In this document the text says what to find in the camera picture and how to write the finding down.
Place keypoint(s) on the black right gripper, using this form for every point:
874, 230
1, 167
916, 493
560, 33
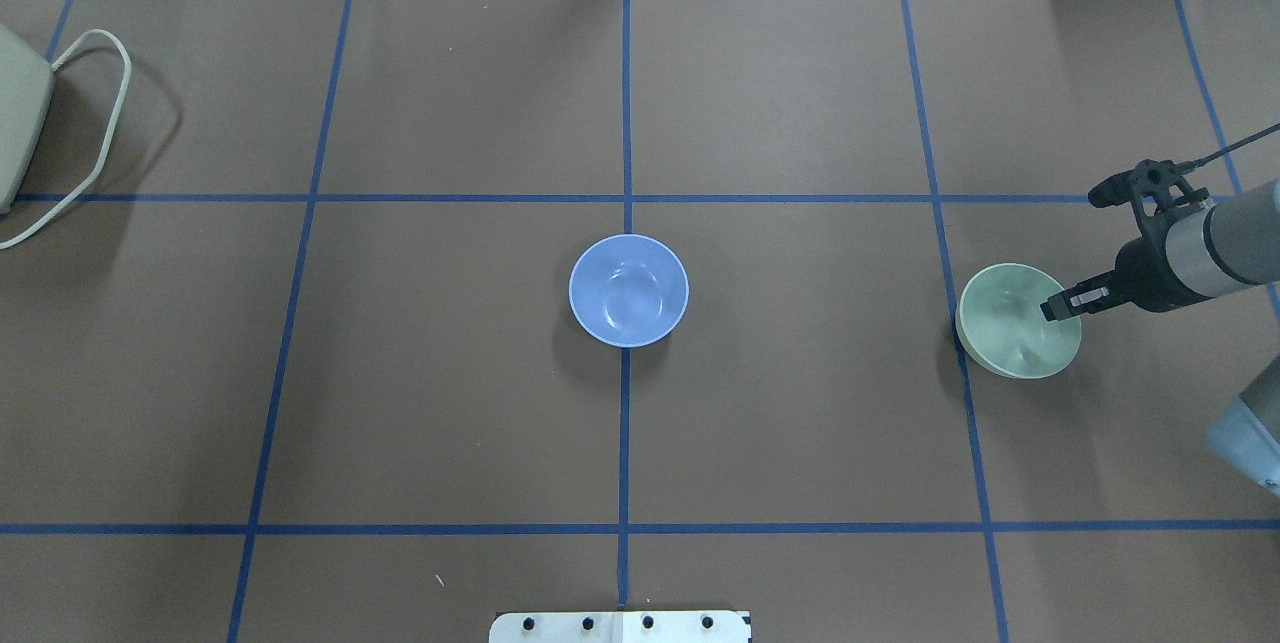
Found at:
1146, 278

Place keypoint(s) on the cream toaster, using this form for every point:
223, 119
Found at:
26, 89

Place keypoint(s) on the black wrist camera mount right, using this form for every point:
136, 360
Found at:
1158, 192

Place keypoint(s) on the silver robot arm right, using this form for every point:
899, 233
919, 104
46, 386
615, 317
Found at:
1196, 258

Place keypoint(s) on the green bowl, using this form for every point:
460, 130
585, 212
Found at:
1001, 326

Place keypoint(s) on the blue bowl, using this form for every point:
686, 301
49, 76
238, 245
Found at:
629, 291

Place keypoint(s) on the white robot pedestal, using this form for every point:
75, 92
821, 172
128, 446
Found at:
623, 626

